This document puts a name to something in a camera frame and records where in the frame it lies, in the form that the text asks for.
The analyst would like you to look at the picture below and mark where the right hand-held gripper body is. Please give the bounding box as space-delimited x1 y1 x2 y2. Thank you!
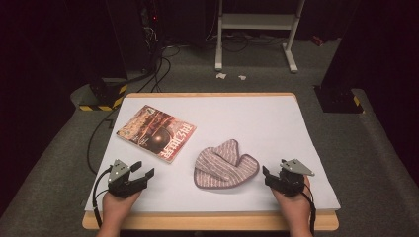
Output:
268 158 315 198

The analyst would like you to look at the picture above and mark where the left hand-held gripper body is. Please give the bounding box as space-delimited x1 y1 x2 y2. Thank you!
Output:
107 159 147 199

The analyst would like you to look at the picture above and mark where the striped fluffy purple cloth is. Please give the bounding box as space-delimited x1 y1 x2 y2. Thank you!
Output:
193 138 261 191

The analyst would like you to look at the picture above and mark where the person's left hand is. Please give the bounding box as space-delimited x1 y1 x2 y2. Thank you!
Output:
102 192 142 225

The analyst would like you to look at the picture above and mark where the person's right hand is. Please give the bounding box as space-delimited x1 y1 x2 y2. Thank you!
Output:
271 176 312 230

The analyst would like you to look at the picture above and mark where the wooden table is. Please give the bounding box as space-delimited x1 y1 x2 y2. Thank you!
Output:
82 92 340 232

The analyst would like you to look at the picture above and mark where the black yellow striped base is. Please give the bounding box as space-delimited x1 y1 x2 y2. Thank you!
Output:
78 78 128 112
314 84 366 115

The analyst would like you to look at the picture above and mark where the black equipment rack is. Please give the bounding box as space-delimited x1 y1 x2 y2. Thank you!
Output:
105 0 166 74

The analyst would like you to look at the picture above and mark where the white metal stand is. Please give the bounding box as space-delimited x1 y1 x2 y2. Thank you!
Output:
214 0 306 74

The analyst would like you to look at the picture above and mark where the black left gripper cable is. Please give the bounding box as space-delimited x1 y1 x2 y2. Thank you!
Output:
92 166 114 229

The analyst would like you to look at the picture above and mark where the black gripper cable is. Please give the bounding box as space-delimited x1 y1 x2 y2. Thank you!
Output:
92 166 114 229
300 183 317 236

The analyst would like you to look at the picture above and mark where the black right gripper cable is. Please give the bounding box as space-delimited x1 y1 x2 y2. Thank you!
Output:
300 183 317 236

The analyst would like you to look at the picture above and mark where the black floor cable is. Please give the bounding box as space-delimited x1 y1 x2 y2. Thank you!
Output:
86 110 117 176

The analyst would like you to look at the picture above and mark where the bundle of black cables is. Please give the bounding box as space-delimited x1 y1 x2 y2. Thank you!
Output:
127 43 182 94

